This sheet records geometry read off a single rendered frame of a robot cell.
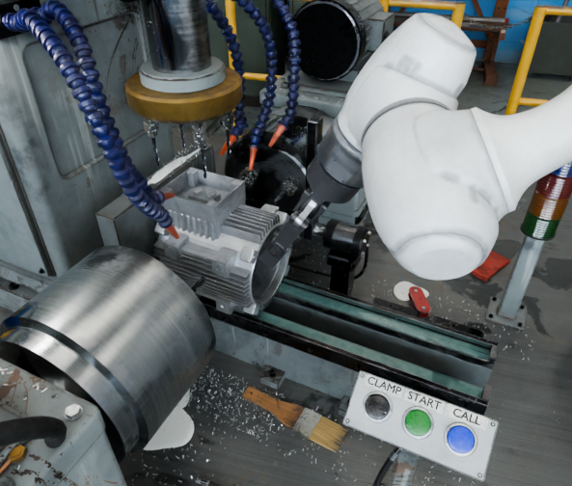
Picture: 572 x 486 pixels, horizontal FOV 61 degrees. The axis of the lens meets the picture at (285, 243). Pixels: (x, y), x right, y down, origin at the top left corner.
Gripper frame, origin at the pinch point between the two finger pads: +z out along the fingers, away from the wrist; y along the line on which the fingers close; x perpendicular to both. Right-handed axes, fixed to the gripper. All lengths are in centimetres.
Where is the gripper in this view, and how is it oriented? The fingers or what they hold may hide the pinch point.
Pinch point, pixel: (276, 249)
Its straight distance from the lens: 79.3
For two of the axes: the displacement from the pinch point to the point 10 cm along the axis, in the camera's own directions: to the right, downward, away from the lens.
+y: -4.4, 5.4, -7.2
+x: 7.8, 6.3, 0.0
